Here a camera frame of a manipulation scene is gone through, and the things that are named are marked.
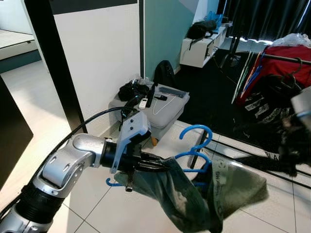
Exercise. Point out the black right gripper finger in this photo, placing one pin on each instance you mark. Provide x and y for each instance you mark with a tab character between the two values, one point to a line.
265	160
274	170

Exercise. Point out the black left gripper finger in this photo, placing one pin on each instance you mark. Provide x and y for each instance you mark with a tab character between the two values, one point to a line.
155	158
155	168

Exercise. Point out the olive grey garment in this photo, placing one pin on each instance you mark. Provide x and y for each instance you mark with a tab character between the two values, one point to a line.
184	199

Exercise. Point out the blue plastic hanger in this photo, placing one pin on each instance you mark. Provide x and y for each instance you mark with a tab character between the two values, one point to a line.
197	127

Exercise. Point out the black shoulder bag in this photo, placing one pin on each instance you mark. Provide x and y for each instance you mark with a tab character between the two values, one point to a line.
201	30

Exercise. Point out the thin orange hanger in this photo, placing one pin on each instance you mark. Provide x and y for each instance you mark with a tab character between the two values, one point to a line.
249	81

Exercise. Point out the thin green hanger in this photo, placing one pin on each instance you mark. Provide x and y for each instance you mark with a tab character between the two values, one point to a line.
243	77

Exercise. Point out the grey ottoman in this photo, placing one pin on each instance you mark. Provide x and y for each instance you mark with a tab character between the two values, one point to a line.
165	116

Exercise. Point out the black shirt large white print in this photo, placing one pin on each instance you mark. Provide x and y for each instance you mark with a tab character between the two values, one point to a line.
272	97

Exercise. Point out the white remote control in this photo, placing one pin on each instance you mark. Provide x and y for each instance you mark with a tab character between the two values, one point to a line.
143	103

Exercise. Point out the black remote control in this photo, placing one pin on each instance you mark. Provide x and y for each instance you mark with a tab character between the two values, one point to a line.
151	96

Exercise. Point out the red shirt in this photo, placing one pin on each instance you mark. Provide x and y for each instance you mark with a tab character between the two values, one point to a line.
282	73

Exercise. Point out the black carpet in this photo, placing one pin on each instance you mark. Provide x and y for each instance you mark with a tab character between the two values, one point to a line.
209	97

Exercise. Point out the black backpack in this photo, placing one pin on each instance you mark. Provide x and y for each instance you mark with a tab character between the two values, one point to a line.
165	74

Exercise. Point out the black metal clothes rack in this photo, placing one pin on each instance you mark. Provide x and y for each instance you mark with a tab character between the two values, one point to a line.
286	58

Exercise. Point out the white plastic bag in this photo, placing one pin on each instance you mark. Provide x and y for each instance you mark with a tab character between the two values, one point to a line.
291	41

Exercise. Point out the white shelf unit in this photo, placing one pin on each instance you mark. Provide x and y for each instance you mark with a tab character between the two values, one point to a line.
194	53

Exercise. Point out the black cabinet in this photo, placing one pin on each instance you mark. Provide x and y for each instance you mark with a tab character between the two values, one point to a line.
12	136

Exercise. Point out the black curtain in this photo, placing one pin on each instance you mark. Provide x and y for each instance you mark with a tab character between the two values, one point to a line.
272	19

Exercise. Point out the bright blue bundle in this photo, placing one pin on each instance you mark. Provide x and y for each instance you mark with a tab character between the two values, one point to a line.
216	19

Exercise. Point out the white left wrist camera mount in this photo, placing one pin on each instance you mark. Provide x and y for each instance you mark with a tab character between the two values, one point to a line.
133	128

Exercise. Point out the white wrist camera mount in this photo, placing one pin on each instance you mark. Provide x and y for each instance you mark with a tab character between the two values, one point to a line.
302	104
133	128

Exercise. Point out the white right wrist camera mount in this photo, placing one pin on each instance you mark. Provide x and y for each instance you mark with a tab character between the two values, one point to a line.
302	104

